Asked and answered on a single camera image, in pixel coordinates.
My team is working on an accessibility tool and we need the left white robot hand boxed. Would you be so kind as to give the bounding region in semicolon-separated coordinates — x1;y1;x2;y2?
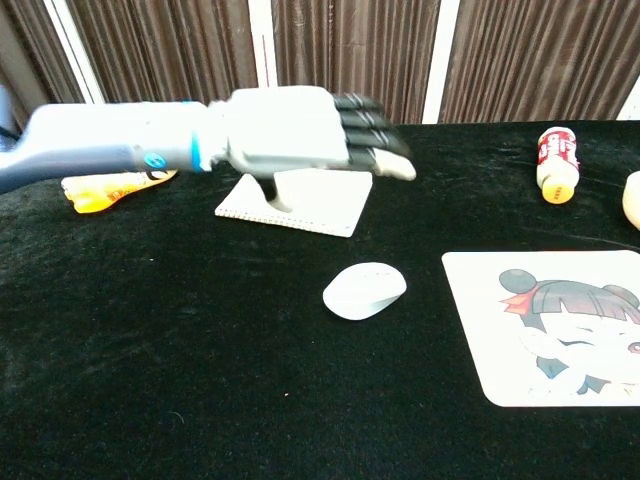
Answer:
205;85;417;214

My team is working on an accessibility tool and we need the white computer mouse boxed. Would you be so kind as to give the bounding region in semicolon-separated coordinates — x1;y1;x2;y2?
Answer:
322;261;408;322

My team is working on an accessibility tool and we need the cartoon girl mouse pad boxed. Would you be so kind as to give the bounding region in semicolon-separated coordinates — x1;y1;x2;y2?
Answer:
441;249;640;409

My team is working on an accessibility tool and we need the white spiral notebook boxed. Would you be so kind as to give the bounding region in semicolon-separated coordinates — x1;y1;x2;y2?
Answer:
214;168;375;239

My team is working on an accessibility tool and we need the dark brown pleated curtain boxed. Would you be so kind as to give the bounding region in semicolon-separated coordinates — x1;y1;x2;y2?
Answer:
67;0;261;106
439;0;640;124
272;0;441;125
0;0;96;131

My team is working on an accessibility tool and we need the orange drink bottle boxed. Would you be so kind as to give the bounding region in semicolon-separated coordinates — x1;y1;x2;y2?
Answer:
60;169;179;215

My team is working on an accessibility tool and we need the black velvet tablecloth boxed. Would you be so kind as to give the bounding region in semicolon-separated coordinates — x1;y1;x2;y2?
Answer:
0;118;640;480

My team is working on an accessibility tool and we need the red label drink bottle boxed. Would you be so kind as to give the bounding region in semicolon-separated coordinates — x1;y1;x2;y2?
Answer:
536;126;581;205

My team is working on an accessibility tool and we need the round cream box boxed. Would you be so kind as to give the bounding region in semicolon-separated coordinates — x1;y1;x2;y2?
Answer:
621;170;640;232

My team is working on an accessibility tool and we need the white frame post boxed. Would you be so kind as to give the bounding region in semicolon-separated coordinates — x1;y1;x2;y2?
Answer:
422;0;460;125
42;0;107;105
248;0;280;91
615;89;640;121

